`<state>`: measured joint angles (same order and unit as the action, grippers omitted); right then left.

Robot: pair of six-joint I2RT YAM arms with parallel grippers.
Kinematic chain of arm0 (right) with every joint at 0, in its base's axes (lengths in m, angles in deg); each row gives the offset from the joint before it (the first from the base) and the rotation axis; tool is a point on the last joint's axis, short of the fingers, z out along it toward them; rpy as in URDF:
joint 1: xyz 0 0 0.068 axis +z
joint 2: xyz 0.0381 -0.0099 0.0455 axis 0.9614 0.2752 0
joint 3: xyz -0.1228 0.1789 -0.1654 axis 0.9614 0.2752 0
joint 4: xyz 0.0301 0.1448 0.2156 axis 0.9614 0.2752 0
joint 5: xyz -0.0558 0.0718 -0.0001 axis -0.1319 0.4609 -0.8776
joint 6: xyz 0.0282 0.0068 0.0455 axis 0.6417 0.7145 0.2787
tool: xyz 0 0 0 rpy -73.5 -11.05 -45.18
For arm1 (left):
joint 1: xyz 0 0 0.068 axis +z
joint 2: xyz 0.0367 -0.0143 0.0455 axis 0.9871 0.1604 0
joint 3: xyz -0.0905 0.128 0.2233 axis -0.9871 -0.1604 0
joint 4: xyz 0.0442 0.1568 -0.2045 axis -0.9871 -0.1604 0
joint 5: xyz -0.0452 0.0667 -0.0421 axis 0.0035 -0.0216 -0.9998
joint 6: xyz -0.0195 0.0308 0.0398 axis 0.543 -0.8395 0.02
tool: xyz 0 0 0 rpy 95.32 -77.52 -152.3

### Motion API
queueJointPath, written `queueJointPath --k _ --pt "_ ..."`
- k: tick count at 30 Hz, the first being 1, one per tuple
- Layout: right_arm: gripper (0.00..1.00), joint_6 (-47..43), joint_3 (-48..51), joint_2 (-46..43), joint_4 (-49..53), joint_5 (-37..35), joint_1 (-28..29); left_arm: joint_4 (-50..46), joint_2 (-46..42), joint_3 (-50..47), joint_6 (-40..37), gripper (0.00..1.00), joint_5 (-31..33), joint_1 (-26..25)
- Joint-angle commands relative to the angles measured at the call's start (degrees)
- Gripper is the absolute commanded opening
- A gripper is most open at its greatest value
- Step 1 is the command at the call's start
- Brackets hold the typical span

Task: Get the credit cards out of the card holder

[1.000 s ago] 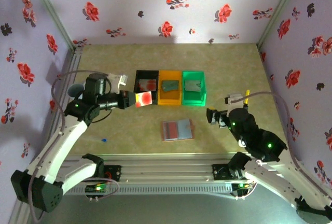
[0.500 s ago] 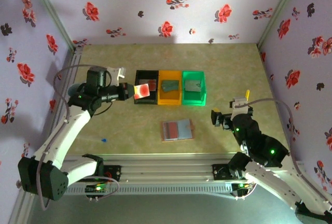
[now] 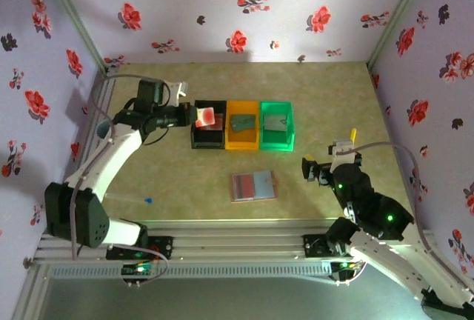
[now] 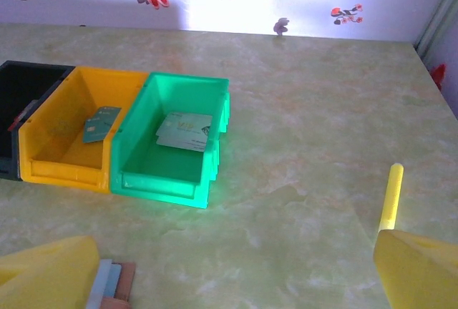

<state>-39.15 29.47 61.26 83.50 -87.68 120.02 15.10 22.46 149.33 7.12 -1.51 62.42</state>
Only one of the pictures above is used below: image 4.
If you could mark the pink card holder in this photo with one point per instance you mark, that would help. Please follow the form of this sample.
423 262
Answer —
125 280

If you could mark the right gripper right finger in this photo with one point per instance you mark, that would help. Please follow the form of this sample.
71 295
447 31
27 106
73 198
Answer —
418 273

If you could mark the black plastic bin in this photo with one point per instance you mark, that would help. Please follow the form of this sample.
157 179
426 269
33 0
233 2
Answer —
25 80

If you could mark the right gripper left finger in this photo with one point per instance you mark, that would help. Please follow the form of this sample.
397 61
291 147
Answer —
46 273

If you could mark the orange plastic bin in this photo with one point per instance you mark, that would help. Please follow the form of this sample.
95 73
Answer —
57 144

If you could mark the green plastic bin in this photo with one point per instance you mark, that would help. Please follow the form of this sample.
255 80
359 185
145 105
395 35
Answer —
161 169

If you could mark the red flower credit card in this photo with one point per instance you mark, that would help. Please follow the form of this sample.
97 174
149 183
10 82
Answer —
18 122

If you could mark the yellow marker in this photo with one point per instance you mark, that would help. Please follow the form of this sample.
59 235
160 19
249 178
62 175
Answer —
391 194

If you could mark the aluminium corner post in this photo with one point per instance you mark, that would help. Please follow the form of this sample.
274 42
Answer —
438 12

